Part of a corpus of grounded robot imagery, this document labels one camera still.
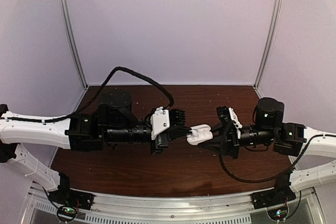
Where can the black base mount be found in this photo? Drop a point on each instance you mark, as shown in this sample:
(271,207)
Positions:
(280,194)
(66,196)

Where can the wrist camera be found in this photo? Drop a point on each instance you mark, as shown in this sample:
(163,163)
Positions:
(227,114)
(164,119)

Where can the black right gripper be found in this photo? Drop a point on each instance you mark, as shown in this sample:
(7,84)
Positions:
(231,146)

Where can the white oval charging case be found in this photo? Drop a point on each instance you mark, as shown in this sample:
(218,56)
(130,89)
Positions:
(199,134)

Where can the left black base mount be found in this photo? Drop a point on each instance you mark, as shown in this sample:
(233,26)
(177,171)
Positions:
(66,196)

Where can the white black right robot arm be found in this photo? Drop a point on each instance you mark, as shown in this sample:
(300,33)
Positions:
(268,129)

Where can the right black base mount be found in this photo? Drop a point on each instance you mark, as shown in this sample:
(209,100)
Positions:
(280,194)

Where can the left aluminium corner post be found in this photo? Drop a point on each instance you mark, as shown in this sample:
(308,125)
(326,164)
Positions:
(72,43)

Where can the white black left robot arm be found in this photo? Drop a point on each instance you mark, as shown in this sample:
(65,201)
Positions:
(112,123)

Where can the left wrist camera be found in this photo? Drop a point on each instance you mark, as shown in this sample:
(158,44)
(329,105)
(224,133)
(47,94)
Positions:
(164,119)

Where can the aluminium front frame rail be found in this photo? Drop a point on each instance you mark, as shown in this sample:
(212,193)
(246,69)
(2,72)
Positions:
(231,208)

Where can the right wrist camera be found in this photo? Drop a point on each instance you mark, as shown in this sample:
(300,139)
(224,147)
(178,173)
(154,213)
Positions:
(227,114)

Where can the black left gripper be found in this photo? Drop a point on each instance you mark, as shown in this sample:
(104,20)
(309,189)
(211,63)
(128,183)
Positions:
(163,138)

